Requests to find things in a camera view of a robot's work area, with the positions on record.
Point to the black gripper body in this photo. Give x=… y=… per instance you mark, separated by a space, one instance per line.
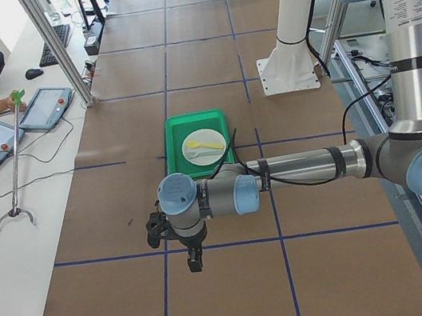
x=191 y=243

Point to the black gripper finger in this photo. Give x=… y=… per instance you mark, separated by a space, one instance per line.
x=195 y=259

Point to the yellow plastic spoon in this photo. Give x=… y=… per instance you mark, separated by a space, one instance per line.
x=195 y=144

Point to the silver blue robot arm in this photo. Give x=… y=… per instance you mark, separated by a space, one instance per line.
x=184 y=205

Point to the white plastic fork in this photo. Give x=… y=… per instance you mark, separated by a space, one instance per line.
x=203 y=154

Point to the white round plate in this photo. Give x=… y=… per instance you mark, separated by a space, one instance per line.
x=203 y=135

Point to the brown paper table cover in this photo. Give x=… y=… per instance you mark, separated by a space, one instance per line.
x=343 y=249

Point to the green plastic tray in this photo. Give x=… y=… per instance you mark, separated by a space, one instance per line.
x=176 y=130

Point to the blue teach pendant tablet far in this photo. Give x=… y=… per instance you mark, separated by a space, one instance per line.
x=46 y=108

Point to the metal reacher grabber tool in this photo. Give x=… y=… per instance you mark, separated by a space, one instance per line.
x=15 y=210

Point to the black power strip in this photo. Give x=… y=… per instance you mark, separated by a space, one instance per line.
x=93 y=37

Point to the black computer mouse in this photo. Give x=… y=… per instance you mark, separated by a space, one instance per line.
x=33 y=73

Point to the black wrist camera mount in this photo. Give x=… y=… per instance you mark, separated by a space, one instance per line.
x=157 y=229

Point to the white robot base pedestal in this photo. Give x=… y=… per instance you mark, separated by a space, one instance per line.
x=290 y=66

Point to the aluminium frame post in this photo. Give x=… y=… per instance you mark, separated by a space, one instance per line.
x=36 y=15

